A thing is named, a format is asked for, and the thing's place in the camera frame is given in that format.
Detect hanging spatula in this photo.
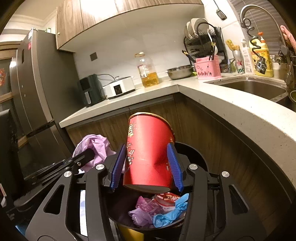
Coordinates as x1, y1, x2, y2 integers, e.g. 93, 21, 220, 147
213, 0, 227, 21

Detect blue plastic bag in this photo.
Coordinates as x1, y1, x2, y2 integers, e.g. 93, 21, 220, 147
153, 193, 189, 228

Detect black dish rack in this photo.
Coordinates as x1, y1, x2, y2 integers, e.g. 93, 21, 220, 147
183, 18, 228, 65

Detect pink utensil holder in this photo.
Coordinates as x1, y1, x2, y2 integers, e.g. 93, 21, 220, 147
195, 55, 222, 80

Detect pink rubber glove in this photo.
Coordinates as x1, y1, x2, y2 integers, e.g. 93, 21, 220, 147
280, 25, 296, 52

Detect green beer can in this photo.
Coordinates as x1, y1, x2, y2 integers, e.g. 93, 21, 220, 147
232, 50, 245, 73

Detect red paper cup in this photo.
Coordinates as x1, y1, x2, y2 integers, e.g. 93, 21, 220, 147
123, 112, 175, 193

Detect black air fryer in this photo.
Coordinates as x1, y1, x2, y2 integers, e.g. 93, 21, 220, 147
77, 74, 105, 107

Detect lower wooden cabinets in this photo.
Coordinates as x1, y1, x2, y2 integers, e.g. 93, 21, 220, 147
66, 93, 294, 233

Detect grey refrigerator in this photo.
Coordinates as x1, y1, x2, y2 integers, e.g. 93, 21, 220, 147
10, 29, 83, 163

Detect red white snack bag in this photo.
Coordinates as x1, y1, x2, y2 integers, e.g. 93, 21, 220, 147
153, 192, 180, 214

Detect yellow detergent bottle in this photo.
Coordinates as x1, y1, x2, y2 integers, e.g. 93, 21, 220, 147
249, 32, 273, 77

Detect purple plastic bag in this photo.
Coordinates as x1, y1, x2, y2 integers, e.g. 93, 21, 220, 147
72, 134, 116, 173

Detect steel bowl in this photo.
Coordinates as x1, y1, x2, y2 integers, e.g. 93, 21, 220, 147
166, 65, 194, 80

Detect cooking oil bottle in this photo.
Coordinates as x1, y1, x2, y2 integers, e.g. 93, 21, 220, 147
134, 52, 159, 88

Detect black trash bin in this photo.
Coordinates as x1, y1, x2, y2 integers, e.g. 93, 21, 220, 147
106, 142, 208, 240

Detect white dispenser bottle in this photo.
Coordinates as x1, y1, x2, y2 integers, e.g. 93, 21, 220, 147
241, 39, 255, 75

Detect steel sink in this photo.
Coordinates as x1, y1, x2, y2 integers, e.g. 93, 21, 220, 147
206, 76, 288, 103

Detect white rice cooker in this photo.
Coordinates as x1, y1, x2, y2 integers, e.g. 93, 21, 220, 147
103, 76, 135, 99

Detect wooden upper cabinet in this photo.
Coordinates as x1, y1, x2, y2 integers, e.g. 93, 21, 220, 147
56, 1, 204, 52

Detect pink plastic bag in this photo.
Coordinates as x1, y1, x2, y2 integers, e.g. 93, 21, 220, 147
128, 196, 161, 228

